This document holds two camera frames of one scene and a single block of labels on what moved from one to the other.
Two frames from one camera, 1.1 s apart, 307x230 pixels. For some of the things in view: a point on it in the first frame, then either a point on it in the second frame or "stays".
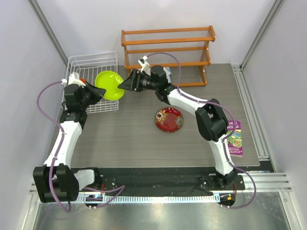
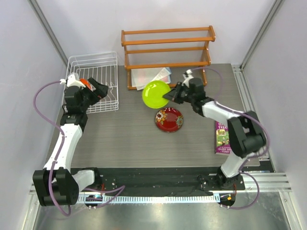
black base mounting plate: [163, 181] stays
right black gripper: [133, 82] → [173, 94]
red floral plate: [169, 120] stays
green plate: [109, 81] → [152, 93]
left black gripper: [97, 93] stays
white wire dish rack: [88, 66] stays
